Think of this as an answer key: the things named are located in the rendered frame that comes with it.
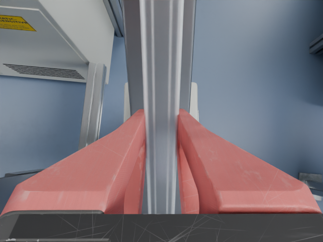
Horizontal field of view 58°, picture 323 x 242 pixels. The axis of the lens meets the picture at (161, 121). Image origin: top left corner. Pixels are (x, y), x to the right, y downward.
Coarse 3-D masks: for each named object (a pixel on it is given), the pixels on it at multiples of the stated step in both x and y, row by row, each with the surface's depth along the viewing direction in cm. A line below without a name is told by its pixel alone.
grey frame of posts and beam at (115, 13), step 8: (104, 0) 83; (112, 0) 82; (120, 0) 88; (112, 8) 89; (120, 8) 89; (112, 16) 92; (120, 16) 92; (112, 24) 98; (120, 24) 98; (120, 32) 105
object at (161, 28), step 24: (144, 0) 9; (168, 0) 9; (144, 24) 9; (168, 24) 9; (144, 48) 10; (168, 48) 10; (144, 72) 10; (168, 72) 10; (144, 96) 11; (168, 96) 11; (168, 120) 12; (168, 144) 12; (168, 168) 13; (168, 192) 14
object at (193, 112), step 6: (126, 84) 24; (192, 84) 24; (126, 90) 24; (192, 90) 24; (126, 96) 24; (192, 96) 23; (126, 102) 23; (192, 102) 23; (126, 108) 23; (192, 108) 23; (126, 114) 23; (192, 114) 23; (198, 114) 104; (198, 120) 104
